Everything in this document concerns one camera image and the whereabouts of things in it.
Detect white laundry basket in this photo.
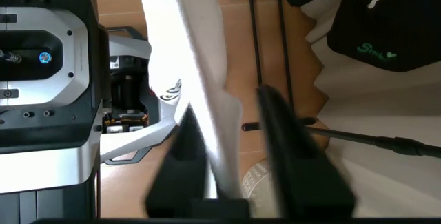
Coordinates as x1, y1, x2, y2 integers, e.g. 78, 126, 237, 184
240, 160, 280, 218

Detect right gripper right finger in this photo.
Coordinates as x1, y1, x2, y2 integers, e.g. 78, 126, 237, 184
256, 84, 356, 218

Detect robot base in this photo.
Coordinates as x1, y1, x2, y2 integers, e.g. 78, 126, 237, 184
0, 0, 181, 224

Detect black clothes rack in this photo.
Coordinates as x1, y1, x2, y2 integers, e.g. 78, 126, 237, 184
227, 0, 441, 159

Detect black shorts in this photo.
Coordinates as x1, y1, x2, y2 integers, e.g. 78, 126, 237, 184
271, 0, 441, 72

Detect white garment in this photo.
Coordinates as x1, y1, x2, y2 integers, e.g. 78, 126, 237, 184
136, 0, 244, 199

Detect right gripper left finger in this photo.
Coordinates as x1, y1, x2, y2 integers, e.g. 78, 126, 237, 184
145, 103, 212, 218

